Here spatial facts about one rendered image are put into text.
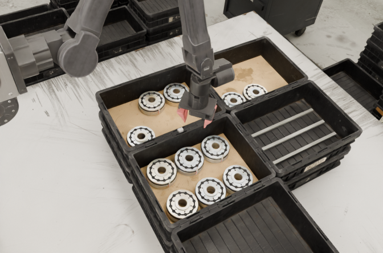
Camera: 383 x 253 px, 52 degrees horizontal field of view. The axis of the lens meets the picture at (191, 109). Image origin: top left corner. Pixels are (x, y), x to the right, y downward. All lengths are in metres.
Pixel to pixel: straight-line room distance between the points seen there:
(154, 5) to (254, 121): 1.35
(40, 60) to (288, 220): 0.92
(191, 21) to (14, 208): 0.94
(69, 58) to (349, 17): 3.25
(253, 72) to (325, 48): 1.70
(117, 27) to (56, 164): 1.30
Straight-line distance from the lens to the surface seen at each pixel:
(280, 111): 1.62
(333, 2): 3.99
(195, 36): 0.98
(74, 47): 0.83
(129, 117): 1.52
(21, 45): 0.83
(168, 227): 1.18
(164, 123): 1.50
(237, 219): 1.32
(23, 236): 1.48
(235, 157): 1.44
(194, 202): 1.30
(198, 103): 1.11
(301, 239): 1.35
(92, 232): 1.44
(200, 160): 1.38
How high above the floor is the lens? 2.01
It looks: 49 degrees down
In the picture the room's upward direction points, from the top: 7 degrees clockwise
